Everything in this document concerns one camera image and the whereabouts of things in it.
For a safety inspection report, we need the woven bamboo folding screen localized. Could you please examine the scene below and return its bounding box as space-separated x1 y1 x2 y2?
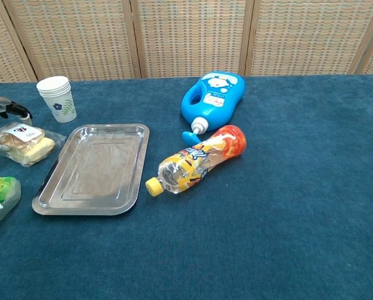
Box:
0 0 373 84

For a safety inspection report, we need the orange drink bottle yellow cap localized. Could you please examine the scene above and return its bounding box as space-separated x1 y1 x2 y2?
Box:
145 124 247 198

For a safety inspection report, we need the dark blue table cloth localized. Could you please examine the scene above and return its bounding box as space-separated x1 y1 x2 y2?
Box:
0 73 373 300

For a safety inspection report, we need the blue pump detergent bottle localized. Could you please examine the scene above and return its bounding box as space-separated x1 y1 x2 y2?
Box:
180 71 246 145

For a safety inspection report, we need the white floral paper cup stack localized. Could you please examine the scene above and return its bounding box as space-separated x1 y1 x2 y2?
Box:
36 76 77 123

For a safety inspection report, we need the silver metal tray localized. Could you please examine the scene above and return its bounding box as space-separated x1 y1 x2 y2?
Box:
31 123 151 217

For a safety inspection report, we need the bread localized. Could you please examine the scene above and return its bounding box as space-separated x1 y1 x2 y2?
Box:
0 122 67 168

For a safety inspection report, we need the green white plastic packet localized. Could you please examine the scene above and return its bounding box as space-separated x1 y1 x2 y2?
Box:
0 172 22 224

